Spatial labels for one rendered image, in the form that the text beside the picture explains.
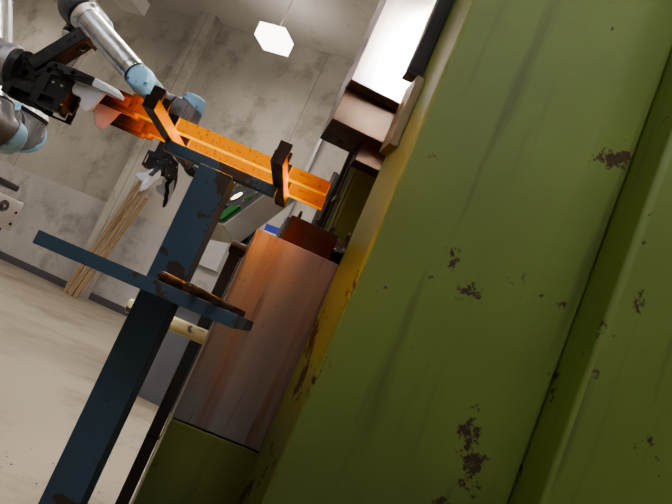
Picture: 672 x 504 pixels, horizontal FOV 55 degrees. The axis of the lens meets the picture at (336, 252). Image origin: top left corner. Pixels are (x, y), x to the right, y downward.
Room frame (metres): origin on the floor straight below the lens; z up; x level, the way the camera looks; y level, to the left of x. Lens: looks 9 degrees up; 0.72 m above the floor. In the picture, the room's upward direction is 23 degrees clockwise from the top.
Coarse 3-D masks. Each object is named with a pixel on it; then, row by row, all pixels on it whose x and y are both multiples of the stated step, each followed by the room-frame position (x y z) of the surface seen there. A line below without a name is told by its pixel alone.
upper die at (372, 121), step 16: (352, 96) 1.57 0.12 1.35; (336, 112) 1.57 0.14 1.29; (352, 112) 1.57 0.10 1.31; (368, 112) 1.58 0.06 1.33; (384, 112) 1.58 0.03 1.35; (336, 128) 1.63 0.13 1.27; (352, 128) 1.58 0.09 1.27; (368, 128) 1.58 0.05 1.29; (384, 128) 1.59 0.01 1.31; (336, 144) 1.75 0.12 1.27; (352, 144) 1.70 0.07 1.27
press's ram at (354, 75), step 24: (384, 0) 1.58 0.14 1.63; (408, 0) 1.52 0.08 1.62; (432, 0) 1.53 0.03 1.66; (384, 24) 1.52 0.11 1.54; (408, 24) 1.53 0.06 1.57; (360, 48) 1.71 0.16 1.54; (384, 48) 1.52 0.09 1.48; (408, 48) 1.53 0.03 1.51; (360, 72) 1.52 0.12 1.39; (384, 72) 1.53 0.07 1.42; (384, 96) 1.53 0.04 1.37
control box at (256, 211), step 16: (240, 192) 2.18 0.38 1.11; (256, 192) 2.08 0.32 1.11; (240, 208) 2.03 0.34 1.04; (256, 208) 2.03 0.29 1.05; (272, 208) 2.05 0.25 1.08; (224, 224) 1.98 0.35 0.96; (240, 224) 2.01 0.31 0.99; (256, 224) 2.04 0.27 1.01; (224, 240) 2.08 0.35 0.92; (240, 240) 2.02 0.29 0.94
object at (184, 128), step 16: (128, 96) 1.08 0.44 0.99; (128, 112) 1.08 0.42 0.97; (144, 112) 1.08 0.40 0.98; (176, 128) 1.08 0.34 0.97; (192, 128) 1.08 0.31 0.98; (208, 144) 1.09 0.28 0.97; (224, 144) 1.08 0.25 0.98; (240, 144) 1.08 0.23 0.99; (240, 160) 1.11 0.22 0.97; (256, 160) 1.08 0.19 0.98; (288, 176) 1.08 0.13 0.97; (304, 176) 1.08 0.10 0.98; (320, 192) 1.09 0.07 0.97
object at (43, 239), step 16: (48, 240) 0.89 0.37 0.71; (64, 256) 0.90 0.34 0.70; (80, 256) 0.90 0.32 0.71; (96, 256) 0.90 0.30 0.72; (112, 272) 0.90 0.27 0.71; (128, 272) 0.90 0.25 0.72; (144, 288) 0.90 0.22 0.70; (160, 288) 0.90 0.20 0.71; (176, 304) 0.90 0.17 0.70; (192, 304) 0.90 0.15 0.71; (208, 304) 0.90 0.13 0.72; (224, 320) 0.90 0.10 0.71; (240, 320) 0.97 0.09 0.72
